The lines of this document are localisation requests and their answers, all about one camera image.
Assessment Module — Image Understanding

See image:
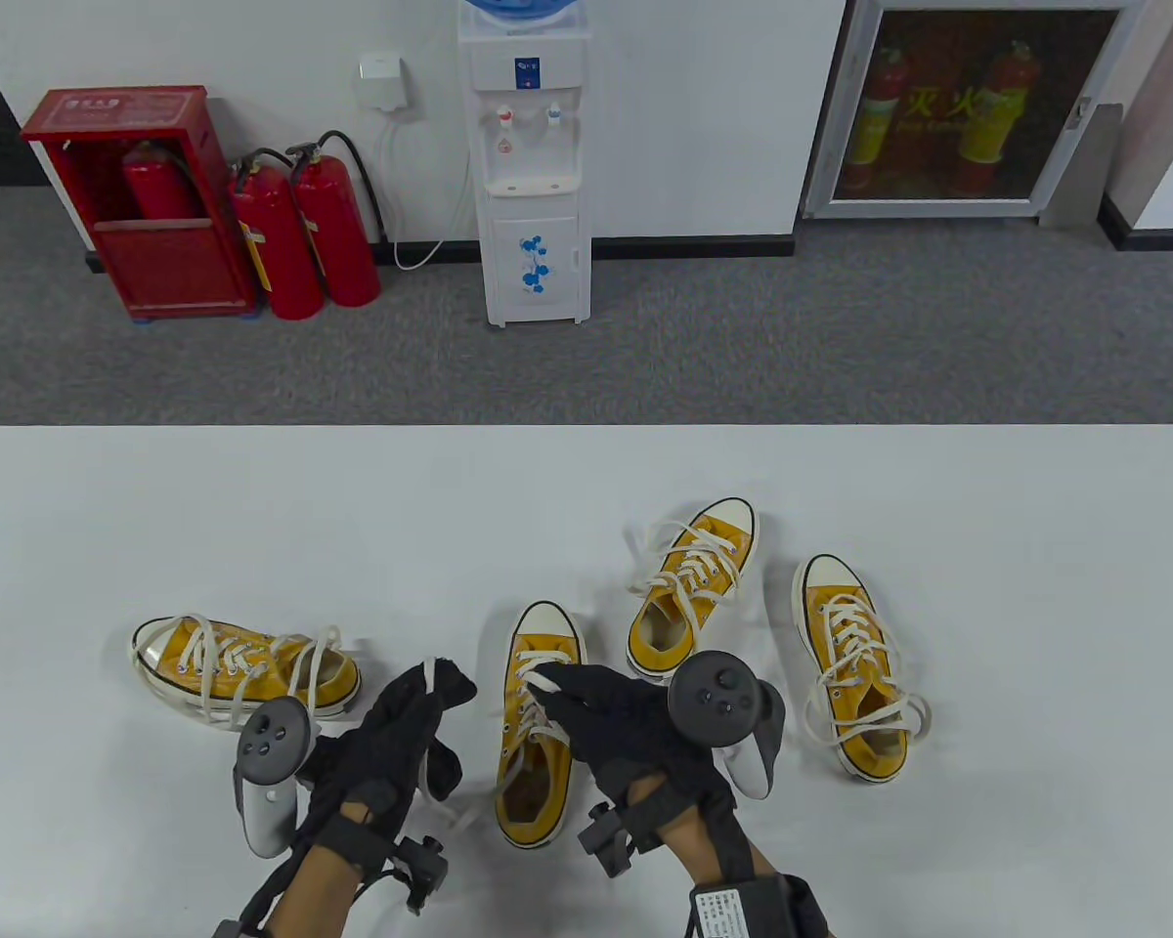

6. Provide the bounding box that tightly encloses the person's left hand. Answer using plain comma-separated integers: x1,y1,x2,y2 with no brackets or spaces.
298,658,478,849

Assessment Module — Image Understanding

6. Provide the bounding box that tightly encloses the gray metal panel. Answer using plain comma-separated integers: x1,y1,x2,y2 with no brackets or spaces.
1041,101,1125,231

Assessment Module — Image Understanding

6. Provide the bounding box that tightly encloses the white water dispenser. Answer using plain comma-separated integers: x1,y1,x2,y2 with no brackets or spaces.
456,10,592,328

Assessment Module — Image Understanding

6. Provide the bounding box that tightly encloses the gray tracking controller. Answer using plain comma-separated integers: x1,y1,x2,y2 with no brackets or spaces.
235,696,319,861
667,650,786,802

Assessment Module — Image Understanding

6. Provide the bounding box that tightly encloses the glass door wall cabinet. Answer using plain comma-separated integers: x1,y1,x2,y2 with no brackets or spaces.
802,0,1150,221

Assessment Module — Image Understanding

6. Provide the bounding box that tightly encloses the person's right forearm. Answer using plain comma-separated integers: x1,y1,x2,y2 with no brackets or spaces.
635,782,832,938

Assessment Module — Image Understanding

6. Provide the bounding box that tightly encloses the person's right hand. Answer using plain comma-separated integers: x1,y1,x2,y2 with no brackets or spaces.
528,664,741,831

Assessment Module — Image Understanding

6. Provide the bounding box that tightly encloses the white wall box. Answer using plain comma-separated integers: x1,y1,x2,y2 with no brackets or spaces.
357,54,421,118

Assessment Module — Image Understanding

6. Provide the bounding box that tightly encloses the yellow shoe with white laces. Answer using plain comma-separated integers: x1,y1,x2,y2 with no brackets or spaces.
626,498,760,685
130,613,365,736
792,554,932,785
418,601,589,849

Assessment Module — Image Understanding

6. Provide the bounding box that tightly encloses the red extinguisher behind glass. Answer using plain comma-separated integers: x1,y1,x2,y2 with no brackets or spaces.
958,39,1042,196
846,44,912,192

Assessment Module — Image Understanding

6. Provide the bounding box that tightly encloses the red extinguisher floor cabinet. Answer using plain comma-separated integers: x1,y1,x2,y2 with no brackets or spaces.
20,85,260,323

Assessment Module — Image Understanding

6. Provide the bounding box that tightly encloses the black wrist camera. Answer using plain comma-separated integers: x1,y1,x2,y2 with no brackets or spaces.
391,833,451,917
577,803,646,877

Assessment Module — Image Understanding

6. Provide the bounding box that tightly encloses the red fire extinguisher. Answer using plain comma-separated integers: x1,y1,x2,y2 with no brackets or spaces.
227,149,326,321
122,140,201,224
286,130,389,309

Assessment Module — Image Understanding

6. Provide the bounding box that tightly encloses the person's left forearm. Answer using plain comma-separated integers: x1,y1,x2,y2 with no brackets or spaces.
239,806,421,938

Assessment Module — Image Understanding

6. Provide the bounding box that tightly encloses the white power cable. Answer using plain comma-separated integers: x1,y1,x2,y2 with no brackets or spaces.
379,112,475,272

